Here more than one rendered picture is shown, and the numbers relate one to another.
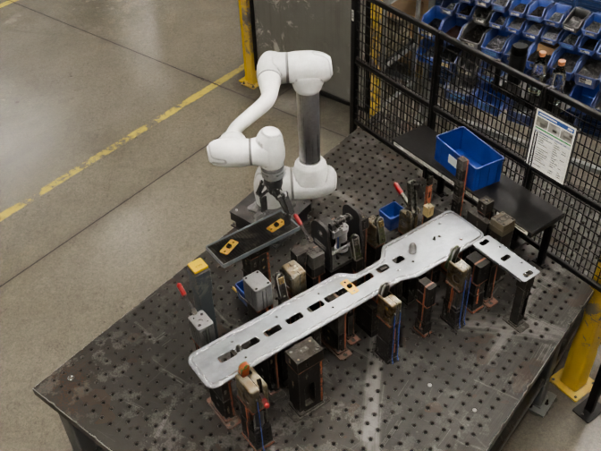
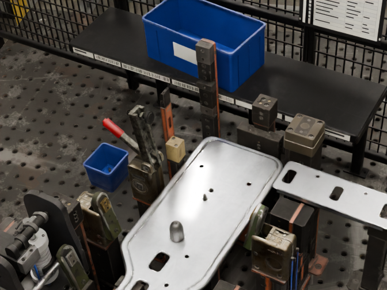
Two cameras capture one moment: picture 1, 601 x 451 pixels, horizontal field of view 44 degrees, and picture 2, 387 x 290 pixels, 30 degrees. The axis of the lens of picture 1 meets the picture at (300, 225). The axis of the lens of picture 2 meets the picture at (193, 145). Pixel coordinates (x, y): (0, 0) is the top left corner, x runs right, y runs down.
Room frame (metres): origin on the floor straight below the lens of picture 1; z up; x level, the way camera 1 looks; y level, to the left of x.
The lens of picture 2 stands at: (1.34, -0.14, 2.27)
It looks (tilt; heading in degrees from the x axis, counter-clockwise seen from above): 44 degrees down; 338
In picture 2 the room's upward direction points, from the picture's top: 5 degrees counter-clockwise
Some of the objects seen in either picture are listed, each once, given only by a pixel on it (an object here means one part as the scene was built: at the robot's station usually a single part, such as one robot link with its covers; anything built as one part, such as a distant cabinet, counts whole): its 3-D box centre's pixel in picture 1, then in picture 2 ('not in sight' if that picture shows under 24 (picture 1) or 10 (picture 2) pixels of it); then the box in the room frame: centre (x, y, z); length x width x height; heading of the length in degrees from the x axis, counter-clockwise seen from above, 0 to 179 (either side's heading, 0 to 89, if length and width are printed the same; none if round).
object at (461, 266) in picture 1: (455, 293); (273, 283); (2.18, -0.64, 0.87); 0.12 x 0.09 x 0.35; 34
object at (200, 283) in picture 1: (204, 306); not in sight; (2.12, 0.41, 0.92); 0.08 x 0.08 x 0.44; 34
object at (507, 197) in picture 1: (472, 175); (219, 67); (2.79, -0.82, 1.02); 0.90 x 0.22 x 0.03; 34
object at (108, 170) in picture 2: (392, 216); (107, 168); (2.84, -0.46, 0.74); 0.11 x 0.10 x 0.09; 124
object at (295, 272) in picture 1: (295, 301); not in sight; (2.16, 0.03, 0.89); 0.13 x 0.11 x 0.38; 34
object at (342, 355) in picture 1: (334, 322); not in sight; (2.07, -0.12, 0.84); 0.17 x 0.06 x 0.29; 34
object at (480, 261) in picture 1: (473, 282); (289, 248); (2.27, -0.74, 0.84); 0.11 x 0.10 x 0.28; 34
